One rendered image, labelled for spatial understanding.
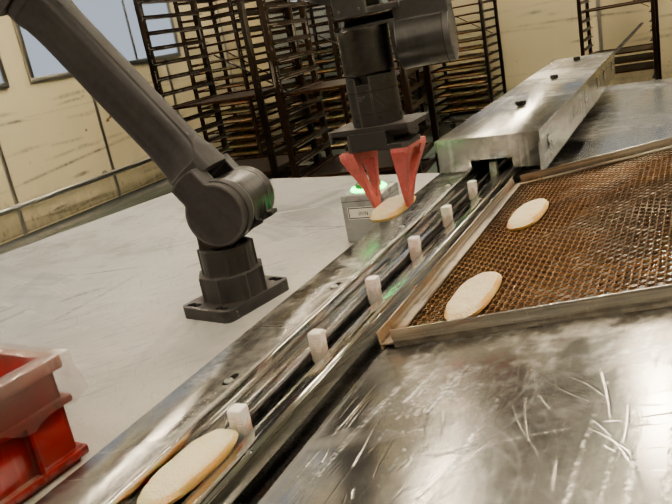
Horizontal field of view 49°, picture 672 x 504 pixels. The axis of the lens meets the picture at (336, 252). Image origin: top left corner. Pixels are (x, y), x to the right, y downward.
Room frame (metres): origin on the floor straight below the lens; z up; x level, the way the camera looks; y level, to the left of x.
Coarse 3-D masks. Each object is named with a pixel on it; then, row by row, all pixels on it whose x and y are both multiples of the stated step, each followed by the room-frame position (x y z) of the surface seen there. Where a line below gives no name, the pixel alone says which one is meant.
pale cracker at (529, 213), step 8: (536, 200) 0.82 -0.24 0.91; (544, 200) 0.81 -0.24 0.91; (520, 208) 0.80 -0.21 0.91; (528, 208) 0.79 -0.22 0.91; (536, 208) 0.78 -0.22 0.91; (544, 208) 0.79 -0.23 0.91; (512, 216) 0.78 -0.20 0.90; (520, 216) 0.77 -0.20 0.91; (528, 216) 0.76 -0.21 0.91; (536, 216) 0.76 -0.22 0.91; (512, 224) 0.76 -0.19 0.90; (520, 224) 0.75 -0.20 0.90; (528, 224) 0.75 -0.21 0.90
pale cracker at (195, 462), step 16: (224, 432) 0.51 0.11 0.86; (192, 448) 0.49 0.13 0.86; (208, 448) 0.49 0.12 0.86; (224, 448) 0.49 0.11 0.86; (176, 464) 0.47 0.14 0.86; (192, 464) 0.47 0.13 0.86; (208, 464) 0.47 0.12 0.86; (160, 480) 0.46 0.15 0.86; (176, 480) 0.45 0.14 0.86; (192, 480) 0.46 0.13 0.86; (144, 496) 0.45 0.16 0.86; (160, 496) 0.44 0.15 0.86; (176, 496) 0.44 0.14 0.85
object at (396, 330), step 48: (528, 192) 0.92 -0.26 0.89; (576, 192) 0.83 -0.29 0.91; (480, 240) 0.77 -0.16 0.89; (576, 240) 0.65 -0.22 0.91; (624, 240) 0.60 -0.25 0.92; (432, 288) 0.65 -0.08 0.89; (528, 288) 0.57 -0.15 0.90; (576, 288) 0.53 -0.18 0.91; (384, 336) 0.55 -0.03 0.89; (432, 336) 0.53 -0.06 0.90
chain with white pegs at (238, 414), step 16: (496, 160) 1.26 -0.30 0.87; (448, 208) 1.01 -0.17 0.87; (448, 224) 1.01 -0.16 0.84; (416, 240) 0.89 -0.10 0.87; (432, 240) 0.97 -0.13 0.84; (416, 256) 0.89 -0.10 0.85; (400, 272) 0.86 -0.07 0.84; (368, 288) 0.77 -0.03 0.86; (384, 288) 0.81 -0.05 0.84; (368, 304) 0.77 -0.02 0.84; (352, 320) 0.73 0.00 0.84; (320, 336) 0.64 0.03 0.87; (320, 352) 0.64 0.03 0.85; (240, 416) 0.52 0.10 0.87; (240, 432) 0.52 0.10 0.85
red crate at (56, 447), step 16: (64, 416) 0.58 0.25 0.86; (48, 432) 0.56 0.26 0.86; (64, 432) 0.57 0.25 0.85; (0, 448) 0.53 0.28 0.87; (16, 448) 0.54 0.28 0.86; (32, 448) 0.54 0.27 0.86; (48, 448) 0.56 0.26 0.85; (64, 448) 0.57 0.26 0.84; (80, 448) 0.58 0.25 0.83; (0, 464) 0.52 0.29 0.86; (16, 464) 0.53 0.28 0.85; (32, 464) 0.54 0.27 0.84; (48, 464) 0.55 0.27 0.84; (64, 464) 0.56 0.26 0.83; (0, 480) 0.52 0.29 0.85; (16, 480) 0.53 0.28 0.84; (32, 480) 0.54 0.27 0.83; (48, 480) 0.54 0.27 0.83; (0, 496) 0.52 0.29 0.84; (16, 496) 0.52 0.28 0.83
